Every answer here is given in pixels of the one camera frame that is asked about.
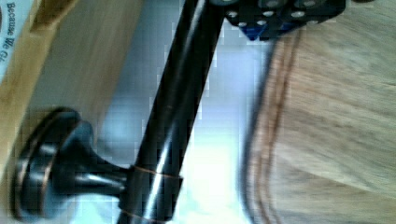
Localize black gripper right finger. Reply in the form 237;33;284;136
260;0;346;41

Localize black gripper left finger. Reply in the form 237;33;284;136
209;0;282;41

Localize light wooden drawer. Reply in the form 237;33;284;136
1;0;144;224

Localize black metal drawer handle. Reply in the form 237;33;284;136
11;0;224;224

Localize dark wooden cutting board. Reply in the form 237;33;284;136
243;0;396;224

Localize Deep River chips bag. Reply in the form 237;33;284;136
0;0;34;82

